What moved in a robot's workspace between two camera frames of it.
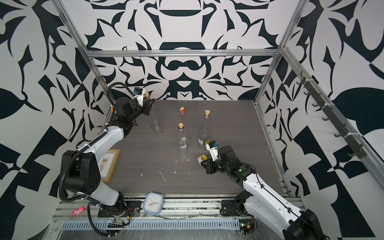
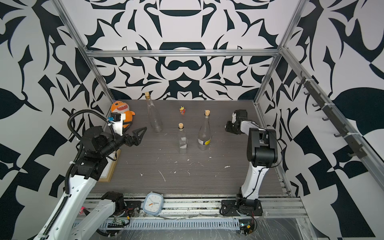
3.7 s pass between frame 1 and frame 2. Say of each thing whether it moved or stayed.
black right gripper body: moved
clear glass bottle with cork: stayed
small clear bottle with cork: stayed
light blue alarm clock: stayed
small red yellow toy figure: stayed
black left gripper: moved
